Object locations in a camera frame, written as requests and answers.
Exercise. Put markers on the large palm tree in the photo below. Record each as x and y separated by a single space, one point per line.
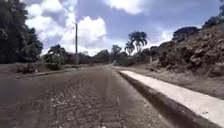
138 36

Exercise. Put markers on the pale concrete kerb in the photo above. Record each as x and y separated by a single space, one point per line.
43 73

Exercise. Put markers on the tall utility pole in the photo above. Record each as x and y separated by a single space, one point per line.
76 46

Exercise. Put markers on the group of dark trees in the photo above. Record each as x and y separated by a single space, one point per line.
16 36

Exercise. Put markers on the raised sidewalk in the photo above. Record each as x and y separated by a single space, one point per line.
193 100

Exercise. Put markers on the dark stone kerb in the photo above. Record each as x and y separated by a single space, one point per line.
156 100

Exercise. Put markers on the rocky earth bank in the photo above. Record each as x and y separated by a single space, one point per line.
200 53

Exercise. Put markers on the row of distant trees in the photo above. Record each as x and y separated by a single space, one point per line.
100 57

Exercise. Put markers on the trees atop bank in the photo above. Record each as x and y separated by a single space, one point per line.
183 32

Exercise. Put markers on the low palm tree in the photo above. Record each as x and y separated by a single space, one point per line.
57 51

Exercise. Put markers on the brown brick paved road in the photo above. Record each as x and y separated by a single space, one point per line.
83 100

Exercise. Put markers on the small palm tree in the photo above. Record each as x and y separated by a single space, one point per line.
129 46

